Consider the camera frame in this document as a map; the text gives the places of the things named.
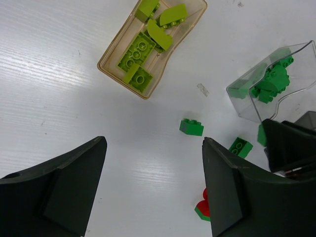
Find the lime long lego brick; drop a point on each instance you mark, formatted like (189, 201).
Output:
(137, 52)

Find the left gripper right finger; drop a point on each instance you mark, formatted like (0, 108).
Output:
(248, 201)

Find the red flower lego block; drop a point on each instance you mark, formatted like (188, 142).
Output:
(202, 208)

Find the green curved lego brick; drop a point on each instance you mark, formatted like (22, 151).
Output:
(261, 136)

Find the orange transparent container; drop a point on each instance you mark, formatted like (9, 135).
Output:
(156, 62)

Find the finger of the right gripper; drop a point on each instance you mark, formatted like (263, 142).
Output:
(289, 145)

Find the green lego brick studs up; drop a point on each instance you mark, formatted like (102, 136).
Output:
(191, 127)

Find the clear transparent container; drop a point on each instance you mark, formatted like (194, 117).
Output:
(298, 97)

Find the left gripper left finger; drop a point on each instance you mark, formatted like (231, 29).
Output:
(54, 198)

